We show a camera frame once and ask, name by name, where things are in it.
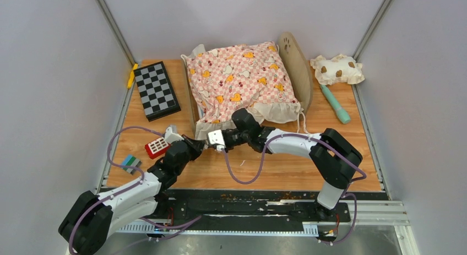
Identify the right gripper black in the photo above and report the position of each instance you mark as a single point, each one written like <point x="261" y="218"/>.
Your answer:
<point x="227" y="148"/>

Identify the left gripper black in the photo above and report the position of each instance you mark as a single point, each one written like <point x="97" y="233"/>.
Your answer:
<point x="196" y="146"/>

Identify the pink checkered duck cushion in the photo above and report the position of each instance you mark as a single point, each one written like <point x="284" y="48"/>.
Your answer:
<point x="240" y="85"/>

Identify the wooden pet bed striped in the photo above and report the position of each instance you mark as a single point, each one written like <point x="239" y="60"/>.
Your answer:
<point x="297" y="71"/>

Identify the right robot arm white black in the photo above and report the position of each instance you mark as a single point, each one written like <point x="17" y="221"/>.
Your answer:
<point x="335" y="158"/>

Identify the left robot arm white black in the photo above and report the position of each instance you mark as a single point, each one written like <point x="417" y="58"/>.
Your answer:
<point x="146" y="184"/>

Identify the red white window brick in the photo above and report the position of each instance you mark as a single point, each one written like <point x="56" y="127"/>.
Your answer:
<point x="156" y="148"/>

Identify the blue green grey block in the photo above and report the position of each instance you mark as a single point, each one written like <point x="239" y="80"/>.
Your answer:
<point x="132" y="161"/>

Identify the black grey chessboard box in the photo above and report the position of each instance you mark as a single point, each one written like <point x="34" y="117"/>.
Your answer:
<point x="156" y="91"/>

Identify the teal cylindrical toy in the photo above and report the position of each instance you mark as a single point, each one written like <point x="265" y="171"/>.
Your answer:
<point x="340" y="112"/>

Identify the cream pillow brown spots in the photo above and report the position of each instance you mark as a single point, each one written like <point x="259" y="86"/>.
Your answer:
<point x="339" y="69"/>

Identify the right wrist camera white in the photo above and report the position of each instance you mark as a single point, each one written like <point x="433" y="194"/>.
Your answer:
<point x="216" y="140"/>

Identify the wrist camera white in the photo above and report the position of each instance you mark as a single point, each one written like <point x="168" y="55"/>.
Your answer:
<point x="171" y="135"/>
<point x="216" y="140"/>

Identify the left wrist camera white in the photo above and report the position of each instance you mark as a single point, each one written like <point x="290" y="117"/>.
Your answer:
<point x="171" y="135"/>

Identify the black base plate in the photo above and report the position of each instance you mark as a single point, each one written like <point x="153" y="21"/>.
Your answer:
<point x="248" y="211"/>

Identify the yellow clip on frame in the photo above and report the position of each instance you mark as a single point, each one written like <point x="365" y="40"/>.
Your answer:
<point x="132" y="76"/>

